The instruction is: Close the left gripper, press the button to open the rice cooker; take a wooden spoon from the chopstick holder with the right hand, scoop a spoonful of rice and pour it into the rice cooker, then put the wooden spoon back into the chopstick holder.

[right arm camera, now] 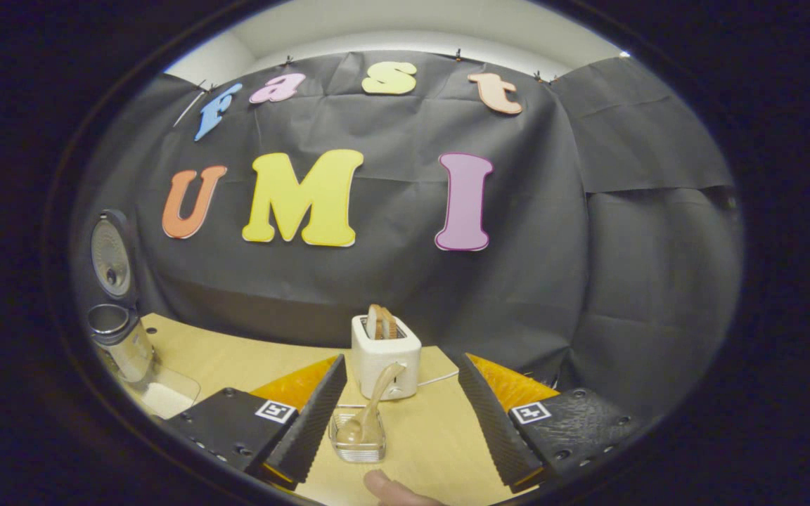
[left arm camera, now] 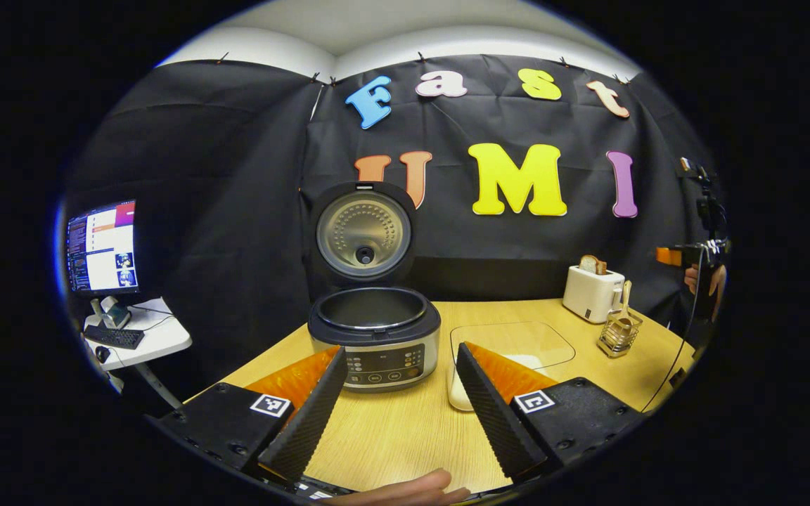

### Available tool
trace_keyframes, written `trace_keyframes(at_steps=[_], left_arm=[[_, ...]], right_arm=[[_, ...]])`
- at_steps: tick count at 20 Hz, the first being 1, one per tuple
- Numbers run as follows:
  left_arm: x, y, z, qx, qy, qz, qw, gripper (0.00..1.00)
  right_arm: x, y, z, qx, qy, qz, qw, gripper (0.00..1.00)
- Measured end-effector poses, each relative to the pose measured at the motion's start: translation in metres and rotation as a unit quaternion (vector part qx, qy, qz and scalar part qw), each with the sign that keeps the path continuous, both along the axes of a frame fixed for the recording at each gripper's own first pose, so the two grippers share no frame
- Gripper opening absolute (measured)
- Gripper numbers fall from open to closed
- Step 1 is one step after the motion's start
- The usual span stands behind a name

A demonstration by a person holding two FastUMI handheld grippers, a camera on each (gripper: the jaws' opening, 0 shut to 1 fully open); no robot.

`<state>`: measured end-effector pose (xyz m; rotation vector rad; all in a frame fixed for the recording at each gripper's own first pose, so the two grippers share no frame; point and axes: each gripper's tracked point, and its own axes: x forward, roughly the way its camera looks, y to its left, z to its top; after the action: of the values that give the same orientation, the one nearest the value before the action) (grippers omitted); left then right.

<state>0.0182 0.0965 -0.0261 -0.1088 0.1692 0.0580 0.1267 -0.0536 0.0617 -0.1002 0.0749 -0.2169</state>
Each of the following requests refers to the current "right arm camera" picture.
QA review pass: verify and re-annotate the wooden spoon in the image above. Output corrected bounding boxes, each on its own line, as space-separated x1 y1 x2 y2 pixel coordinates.
335 361 407 445

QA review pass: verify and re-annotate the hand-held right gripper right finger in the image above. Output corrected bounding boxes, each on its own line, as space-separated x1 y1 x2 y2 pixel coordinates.
458 353 641 493

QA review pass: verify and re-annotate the white rice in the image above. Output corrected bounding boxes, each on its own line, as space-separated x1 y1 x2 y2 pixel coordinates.
141 382 198 420

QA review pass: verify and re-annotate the white toaster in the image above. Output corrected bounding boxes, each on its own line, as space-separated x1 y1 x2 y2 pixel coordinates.
351 314 423 401

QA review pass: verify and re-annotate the clear plastic container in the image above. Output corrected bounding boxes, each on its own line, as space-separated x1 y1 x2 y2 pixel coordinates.
120 358 202 420

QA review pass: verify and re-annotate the clear wire chopstick holder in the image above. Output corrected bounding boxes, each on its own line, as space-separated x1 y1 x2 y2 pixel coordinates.
328 404 387 464

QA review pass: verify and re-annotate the black and silver rice cooker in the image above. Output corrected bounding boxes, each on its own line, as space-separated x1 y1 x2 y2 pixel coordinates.
87 209 160 384

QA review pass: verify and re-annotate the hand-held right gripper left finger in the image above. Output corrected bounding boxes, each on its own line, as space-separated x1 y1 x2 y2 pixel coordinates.
162 353 348 491

